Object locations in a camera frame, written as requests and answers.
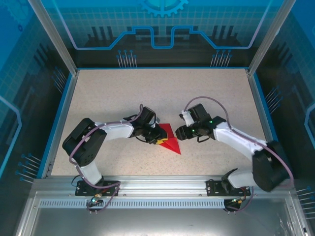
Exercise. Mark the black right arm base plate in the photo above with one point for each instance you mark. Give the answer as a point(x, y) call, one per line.
point(212, 188)

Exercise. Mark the blue printed gear wall panel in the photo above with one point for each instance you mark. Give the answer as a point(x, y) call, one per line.
point(98, 14)

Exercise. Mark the aluminium mounting rail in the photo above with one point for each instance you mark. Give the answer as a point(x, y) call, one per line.
point(162, 183)

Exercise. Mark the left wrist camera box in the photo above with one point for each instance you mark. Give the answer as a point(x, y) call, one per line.
point(158, 121)

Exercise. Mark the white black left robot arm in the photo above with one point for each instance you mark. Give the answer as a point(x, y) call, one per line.
point(83, 142)

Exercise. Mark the aluminium frame post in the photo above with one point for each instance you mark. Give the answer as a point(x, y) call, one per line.
point(267, 37)
point(55, 37)

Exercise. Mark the grey sheet metal tray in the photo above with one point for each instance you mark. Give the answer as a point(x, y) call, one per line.
point(157, 221)

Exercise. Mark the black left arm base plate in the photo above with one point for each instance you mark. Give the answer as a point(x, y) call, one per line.
point(80, 189)

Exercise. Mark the red paper sheet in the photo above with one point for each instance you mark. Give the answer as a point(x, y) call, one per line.
point(173, 146)

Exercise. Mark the aluminium table side rail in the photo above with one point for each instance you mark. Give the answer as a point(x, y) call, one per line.
point(68, 98)
point(257, 98)

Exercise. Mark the blue printed side wall panel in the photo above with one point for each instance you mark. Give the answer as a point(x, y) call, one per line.
point(19, 86)
point(295, 86)

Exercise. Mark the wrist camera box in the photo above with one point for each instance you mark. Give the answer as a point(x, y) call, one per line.
point(158, 121)
point(188, 118)

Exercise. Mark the blue table border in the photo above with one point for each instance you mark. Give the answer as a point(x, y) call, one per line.
point(262, 98)

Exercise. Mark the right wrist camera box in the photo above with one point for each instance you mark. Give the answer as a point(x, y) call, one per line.
point(188, 118)

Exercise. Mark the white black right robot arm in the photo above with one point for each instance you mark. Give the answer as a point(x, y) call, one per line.
point(236, 140)

